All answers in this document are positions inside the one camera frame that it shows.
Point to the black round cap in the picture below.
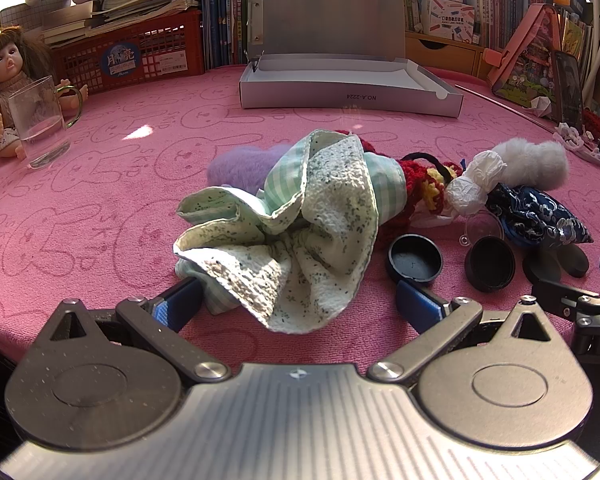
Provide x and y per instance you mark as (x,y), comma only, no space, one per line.
(490,265)

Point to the pink rabbit print blanket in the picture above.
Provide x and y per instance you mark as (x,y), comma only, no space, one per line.
(130,200)

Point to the white printed cardboard box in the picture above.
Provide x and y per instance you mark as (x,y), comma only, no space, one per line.
(450,20)

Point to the black round case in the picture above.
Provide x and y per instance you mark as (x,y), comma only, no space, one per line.
(565,262)

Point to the white crumpled paper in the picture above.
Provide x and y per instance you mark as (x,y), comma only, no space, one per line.
(467,190)

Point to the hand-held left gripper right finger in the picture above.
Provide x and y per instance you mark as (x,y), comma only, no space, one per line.
(420,305)

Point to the black phone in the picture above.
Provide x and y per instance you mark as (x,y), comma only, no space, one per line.
(567,90)

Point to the thin metal rod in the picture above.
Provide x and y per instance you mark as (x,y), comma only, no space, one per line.
(505,102)

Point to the pink toy display box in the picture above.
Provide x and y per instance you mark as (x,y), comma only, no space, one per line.
(530,55)

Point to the silver file box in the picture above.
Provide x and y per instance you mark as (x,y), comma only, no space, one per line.
(330,20)

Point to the blue patterned pouch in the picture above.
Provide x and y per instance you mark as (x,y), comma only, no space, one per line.
(530,215)

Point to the clear glass mug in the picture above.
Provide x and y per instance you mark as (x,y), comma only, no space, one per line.
(40,130)

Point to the white lace ornament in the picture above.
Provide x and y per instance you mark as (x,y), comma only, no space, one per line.
(572,140)

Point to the red plastic crate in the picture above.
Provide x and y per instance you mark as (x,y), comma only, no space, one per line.
(155,55)

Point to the red yellow crochet piece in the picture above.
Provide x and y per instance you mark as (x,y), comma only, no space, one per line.
(417,175)

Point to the white folded paper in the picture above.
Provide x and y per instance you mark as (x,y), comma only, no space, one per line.
(541,103)

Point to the wooden drawer organizer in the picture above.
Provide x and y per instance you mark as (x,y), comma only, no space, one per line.
(440,57)

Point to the white fluffy plush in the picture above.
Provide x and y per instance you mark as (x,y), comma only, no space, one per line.
(535,165)

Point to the black round lid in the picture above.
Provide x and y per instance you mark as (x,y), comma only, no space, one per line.
(415,260)

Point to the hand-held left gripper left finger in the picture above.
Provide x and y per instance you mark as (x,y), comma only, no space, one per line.
(180,302)

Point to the row of upright books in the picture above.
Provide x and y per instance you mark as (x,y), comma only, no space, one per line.
(225,10)

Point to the brown-haired baby doll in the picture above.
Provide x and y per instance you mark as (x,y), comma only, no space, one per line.
(10,60)

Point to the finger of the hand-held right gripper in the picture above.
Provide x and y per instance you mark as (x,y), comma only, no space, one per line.
(562,297)

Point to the purple fluffy plush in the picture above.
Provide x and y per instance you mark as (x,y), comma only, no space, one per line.
(240,170)

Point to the green floral checked cloth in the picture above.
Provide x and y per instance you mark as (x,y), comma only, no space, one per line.
(320,240)

